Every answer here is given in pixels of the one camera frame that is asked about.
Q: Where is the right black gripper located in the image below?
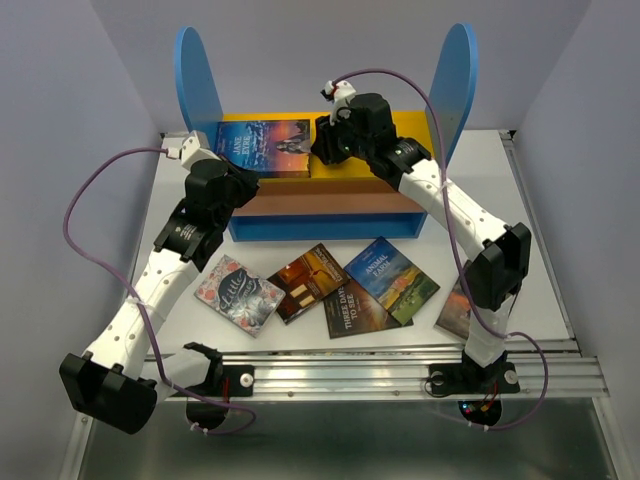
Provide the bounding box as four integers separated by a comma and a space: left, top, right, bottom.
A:
306, 106, 372, 167

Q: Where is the Jane Eyre book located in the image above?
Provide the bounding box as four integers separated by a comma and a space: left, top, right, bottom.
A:
213, 119, 311, 178

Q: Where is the Animal Farm book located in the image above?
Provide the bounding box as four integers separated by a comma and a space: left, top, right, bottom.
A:
344, 237, 440, 325

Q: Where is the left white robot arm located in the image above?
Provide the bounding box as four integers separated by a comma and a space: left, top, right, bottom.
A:
59, 159, 259, 434

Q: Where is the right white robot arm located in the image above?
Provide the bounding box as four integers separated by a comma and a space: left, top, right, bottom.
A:
311, 82, 532, 390

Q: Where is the blue yellow wooden bookshelf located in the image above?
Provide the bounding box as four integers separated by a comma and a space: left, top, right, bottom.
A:
174, 23, 478, 241

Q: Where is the brown Edward Tulane book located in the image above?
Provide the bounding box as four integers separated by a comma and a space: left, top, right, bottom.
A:
268, 243, 349, 325

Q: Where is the Little Women book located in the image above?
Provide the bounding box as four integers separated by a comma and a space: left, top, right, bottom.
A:
194, 255, 285, 338

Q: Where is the Three Days to See book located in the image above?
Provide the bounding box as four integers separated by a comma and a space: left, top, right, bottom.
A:
323, 279, 414, 339

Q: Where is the Tale of Two Cities book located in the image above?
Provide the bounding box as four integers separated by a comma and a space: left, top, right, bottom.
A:
434, 280, 471, 342

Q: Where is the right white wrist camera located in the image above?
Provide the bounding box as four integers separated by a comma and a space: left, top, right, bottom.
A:
321, 80, 356, 114

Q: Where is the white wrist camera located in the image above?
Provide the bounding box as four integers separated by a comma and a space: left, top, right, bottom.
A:
164, 130, 221, 171
321, 80, 356, 114

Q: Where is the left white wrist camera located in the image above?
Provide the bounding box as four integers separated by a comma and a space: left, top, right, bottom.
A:
164, 130, 221, 171

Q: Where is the aluminium mounting rail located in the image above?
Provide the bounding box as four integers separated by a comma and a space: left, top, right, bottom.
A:
82, 344, 609, 401

